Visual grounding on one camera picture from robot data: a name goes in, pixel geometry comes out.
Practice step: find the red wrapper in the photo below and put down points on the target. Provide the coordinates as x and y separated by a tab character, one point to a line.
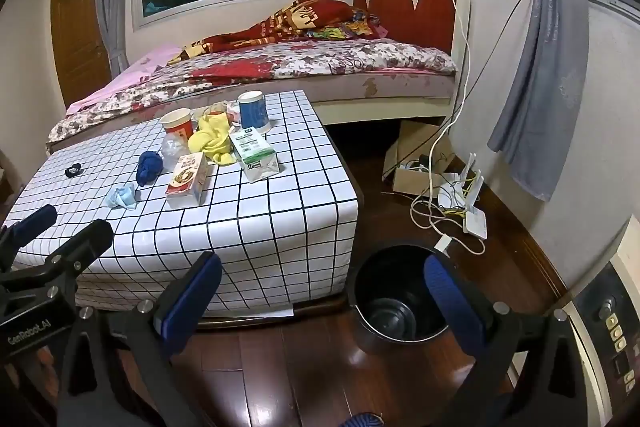
233	113

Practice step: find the white modem box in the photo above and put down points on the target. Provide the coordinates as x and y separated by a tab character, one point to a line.
450	194

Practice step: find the dark blue cloth ball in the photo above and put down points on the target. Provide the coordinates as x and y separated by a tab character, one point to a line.
149	167

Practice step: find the white power adapter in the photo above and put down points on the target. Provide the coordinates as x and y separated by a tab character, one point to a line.
443	243

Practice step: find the cream bed frame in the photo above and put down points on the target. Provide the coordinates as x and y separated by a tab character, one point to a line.
380	109

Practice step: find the black trash bin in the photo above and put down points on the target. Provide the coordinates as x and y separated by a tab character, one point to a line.
395	277

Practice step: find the red and cream headboard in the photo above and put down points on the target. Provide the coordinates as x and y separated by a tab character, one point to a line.
400	2

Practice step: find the cardboard box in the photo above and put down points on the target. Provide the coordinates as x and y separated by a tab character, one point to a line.
410	179

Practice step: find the small black clip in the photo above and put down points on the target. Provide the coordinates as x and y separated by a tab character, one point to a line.
73	170

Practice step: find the blue striped slipper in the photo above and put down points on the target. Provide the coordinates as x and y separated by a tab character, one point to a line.
360	421

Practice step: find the blue paper cup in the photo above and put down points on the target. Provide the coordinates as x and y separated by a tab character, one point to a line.
254	112

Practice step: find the red paper cup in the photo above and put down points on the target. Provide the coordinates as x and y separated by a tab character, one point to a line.
177	127

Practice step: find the white checked tablecloth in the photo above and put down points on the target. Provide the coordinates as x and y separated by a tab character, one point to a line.
280	227

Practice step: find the red patterned blanket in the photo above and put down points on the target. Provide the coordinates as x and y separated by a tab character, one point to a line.
300	14

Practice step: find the floral bed sheet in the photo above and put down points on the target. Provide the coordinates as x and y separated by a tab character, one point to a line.
350	57

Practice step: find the mauve mattress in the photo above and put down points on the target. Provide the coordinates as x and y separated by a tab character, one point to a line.
400	84

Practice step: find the tan cloth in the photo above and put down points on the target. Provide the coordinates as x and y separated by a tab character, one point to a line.
215	109

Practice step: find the brown wooden door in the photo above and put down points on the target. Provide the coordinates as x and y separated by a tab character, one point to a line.
75	32

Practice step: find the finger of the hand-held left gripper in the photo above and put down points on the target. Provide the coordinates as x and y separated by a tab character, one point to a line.
87	242
32	221

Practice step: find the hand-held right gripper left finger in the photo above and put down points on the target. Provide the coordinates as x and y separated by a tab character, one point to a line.
192	297

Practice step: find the red snack box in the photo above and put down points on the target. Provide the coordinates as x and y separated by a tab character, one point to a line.
185	179

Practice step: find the light blue face mask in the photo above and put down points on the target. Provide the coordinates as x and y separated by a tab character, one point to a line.
122	197

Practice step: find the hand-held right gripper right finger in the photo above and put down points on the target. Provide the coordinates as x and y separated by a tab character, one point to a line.
452	307

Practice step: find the white router with antennas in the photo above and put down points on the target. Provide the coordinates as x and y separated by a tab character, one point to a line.
475	224

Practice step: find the yellow cloth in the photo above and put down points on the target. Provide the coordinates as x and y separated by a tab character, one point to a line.
212	134

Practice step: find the green and white carton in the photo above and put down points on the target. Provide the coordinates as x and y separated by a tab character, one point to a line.
252	152

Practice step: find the pink bed sheet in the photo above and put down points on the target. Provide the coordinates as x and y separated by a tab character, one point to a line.
140	67

